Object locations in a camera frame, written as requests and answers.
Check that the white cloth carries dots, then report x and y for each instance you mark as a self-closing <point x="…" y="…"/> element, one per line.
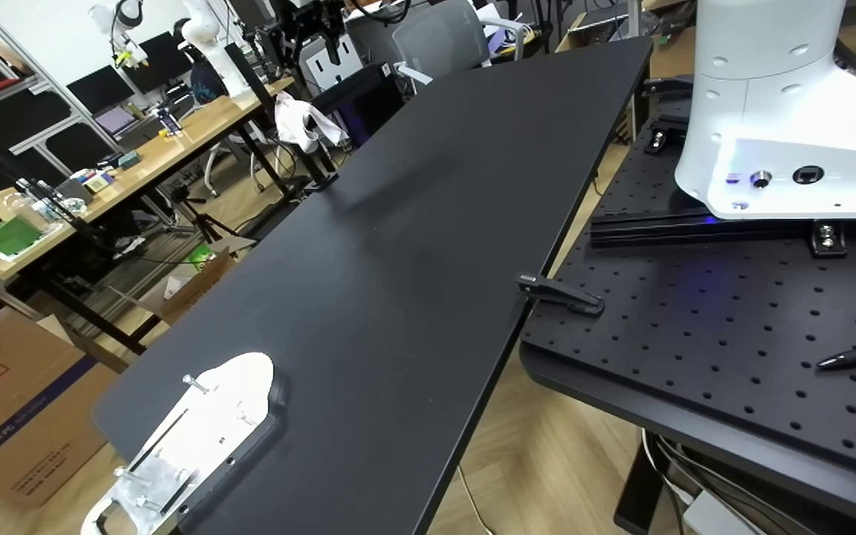
<point x="302" y="122"/>

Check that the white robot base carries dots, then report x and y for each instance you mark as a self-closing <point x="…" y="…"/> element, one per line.
<point x="773" y="117"/>

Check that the green object on desk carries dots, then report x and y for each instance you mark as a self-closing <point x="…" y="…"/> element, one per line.
<point x="15" y="236"/>

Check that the black clamp lever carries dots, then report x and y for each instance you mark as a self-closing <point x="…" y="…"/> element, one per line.
<point x="562" y="294"/>

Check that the black hanging stand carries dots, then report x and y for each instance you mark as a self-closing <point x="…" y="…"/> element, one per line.
<point x="315" y="157"/>

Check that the grey office chair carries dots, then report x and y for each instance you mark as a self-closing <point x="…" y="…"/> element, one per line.
<point x="434" y="40"/>

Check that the clear acrylic dish rack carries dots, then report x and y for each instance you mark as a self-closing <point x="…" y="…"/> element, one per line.
<point x="217" y="411"/>

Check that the black perforated mounting board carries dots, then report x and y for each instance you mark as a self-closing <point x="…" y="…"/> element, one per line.
<point x="717" y="343"/>

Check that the cardboard box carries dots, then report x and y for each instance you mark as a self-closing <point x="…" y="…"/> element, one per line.
<point x="48" y="391"/>

